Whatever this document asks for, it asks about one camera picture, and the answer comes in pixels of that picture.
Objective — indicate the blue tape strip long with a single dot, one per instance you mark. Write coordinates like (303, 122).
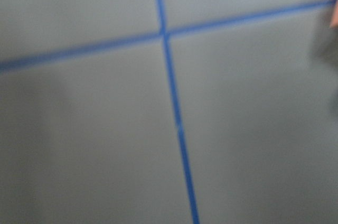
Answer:
(167, 50)

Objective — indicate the blue tape strip crossing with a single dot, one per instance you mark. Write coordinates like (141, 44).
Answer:
(83, 50)

